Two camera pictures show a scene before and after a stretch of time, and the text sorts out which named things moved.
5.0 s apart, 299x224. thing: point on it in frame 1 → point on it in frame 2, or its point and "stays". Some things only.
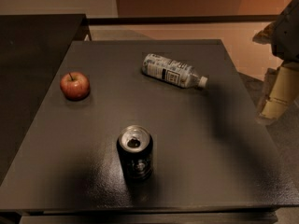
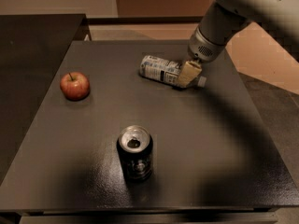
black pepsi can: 135,145 stays
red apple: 75,85 stays
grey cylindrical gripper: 288,36 → 202,49
